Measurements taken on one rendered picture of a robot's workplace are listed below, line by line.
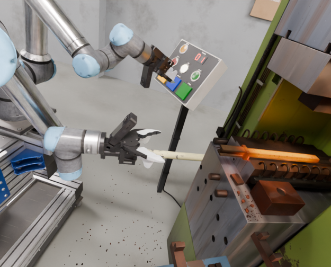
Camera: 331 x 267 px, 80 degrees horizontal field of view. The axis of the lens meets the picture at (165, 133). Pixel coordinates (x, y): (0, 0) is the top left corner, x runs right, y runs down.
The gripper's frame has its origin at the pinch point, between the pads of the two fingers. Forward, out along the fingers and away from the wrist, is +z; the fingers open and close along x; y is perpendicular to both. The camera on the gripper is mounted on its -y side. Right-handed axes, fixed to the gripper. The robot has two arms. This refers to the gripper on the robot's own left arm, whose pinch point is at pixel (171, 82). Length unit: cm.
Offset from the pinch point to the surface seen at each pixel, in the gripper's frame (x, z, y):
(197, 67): 2.5, 10.4, 13.7
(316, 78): -53, -11, 23
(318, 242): -78, 12, -9
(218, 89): 125, 203, 32
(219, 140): -33.1, 11.6, -6.6
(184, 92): -1.2, 9.7, -0.3
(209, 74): -6.9, 10.7, 13.8
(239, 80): 108, 207, 60
